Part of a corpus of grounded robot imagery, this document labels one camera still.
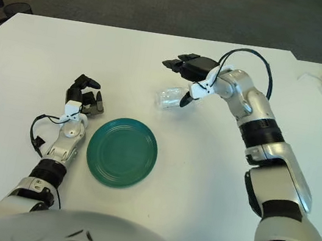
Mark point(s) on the right white wrist bracket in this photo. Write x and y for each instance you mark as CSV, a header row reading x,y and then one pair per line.
x,y
200,91

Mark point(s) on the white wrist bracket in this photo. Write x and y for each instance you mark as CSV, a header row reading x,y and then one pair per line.
x,y
71,108
200,91

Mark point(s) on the left white wrist bracket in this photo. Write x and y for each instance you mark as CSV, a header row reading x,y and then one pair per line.
x,y
71,108

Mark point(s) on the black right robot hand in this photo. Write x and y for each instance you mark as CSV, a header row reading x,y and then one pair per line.
x,y
199,66

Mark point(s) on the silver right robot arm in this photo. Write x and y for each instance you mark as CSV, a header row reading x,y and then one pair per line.
x,y
277,183

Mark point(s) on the green ribbed plate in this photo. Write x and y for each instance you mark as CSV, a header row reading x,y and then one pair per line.
x,y
121,154

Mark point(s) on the clear plastic bottle blue cap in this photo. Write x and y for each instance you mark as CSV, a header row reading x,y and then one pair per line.
x,y
167,98

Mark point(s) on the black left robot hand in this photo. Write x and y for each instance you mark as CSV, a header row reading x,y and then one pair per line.
x,y
74,93

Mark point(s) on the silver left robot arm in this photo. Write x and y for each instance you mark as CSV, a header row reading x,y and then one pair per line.
x,y
64,144

